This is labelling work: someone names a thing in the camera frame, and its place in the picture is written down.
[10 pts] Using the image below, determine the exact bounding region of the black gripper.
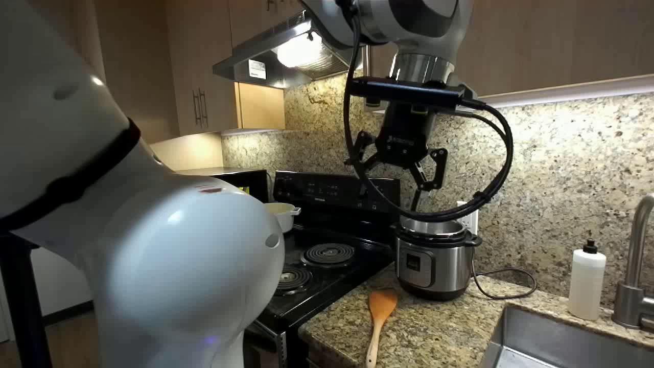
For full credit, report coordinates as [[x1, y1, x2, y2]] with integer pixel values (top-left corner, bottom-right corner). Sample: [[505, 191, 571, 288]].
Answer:
[[347, 104, 449, 211]]

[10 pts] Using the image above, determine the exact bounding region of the wooden spatula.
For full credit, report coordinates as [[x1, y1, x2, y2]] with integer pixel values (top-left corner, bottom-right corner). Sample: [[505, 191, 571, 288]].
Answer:
[[364, 286, 401, 368]]

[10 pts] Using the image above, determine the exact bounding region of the stainless steel pressure cooker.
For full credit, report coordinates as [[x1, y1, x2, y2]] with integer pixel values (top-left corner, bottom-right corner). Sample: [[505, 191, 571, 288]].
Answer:
[[393, 215, 484, 303]]

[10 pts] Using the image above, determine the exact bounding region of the black electric stove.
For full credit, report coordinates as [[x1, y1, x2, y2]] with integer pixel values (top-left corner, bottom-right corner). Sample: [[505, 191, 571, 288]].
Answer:
[[216, 169, 404, 368]]

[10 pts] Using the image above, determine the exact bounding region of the metal range hood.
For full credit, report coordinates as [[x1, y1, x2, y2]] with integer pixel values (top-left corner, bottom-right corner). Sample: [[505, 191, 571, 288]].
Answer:
[[211, 7, 374, 89]]

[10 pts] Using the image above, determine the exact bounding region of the wooden upper cabinet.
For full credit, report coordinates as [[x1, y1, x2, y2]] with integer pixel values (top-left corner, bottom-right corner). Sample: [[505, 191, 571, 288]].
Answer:
[[365, 0, 654, 109]]

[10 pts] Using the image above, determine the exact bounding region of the wooden side cabinet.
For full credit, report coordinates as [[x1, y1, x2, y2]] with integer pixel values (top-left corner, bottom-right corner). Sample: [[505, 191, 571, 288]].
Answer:
[[90, 0, 305, 134]]

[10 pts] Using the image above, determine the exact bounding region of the white soap bottle black cap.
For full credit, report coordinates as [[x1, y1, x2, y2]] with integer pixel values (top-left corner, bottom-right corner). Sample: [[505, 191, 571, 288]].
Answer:
[[566, 238, 608, 322]]

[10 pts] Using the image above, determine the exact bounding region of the stainless steel sink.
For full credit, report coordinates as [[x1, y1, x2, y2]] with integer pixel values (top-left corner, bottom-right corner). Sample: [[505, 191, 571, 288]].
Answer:
[[478, 303, 654, 368]]

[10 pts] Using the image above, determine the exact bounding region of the metal sink faucet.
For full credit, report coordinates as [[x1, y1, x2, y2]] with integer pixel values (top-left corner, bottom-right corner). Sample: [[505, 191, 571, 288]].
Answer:
[[611, 191, 654, 328]]

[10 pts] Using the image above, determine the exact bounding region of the black tripod stand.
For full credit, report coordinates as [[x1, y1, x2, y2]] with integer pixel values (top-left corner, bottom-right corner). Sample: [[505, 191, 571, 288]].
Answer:
[[0, 231, 52, 368]]

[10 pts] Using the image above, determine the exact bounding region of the white wall outlet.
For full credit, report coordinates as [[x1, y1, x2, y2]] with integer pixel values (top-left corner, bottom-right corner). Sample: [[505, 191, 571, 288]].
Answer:
[[463, 205, 482, 237]]

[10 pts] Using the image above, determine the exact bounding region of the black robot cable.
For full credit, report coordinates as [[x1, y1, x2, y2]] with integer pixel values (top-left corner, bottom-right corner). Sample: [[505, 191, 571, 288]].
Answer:
[[342, 0, 516, 225]]

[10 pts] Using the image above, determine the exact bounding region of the white pot with handles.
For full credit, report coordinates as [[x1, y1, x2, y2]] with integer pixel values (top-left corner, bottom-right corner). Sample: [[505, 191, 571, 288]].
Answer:
[[264, 199, 302, 234]]

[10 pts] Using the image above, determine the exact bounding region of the black cooker power cord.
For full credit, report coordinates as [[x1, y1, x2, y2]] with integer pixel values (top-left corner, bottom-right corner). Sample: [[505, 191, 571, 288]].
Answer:
[[469, 265, 540, 303]]

